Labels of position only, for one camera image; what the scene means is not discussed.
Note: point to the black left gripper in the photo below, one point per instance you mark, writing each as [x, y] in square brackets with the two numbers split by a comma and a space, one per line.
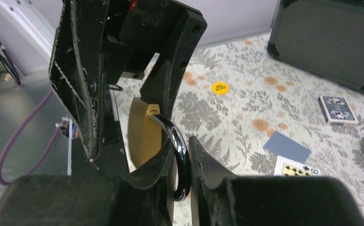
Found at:
[133, 32]

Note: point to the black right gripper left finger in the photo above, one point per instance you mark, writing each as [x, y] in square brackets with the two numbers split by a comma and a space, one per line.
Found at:
[141, 198]

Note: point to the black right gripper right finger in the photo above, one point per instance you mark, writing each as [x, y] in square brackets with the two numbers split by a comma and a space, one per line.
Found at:
[221, 198]

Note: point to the brass padlock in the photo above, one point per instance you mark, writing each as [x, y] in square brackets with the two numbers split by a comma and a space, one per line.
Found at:
[145, 128]

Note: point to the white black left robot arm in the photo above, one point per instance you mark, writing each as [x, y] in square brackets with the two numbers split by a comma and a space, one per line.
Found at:
[24, 18]

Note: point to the face-up playing card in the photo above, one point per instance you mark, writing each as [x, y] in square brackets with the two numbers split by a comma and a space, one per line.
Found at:
[286, 167]

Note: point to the blue-backed playing card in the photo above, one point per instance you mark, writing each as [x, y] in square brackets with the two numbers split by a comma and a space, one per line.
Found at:
[285, 147]

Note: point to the yellow round token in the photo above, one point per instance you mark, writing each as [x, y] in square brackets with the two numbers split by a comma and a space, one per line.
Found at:
[220, 88]

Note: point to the blue card deck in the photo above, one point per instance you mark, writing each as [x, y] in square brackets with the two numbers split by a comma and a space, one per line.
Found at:
[337, 112]

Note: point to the grey black hard case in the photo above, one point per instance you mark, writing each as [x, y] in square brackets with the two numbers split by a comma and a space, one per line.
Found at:
[323, 37]

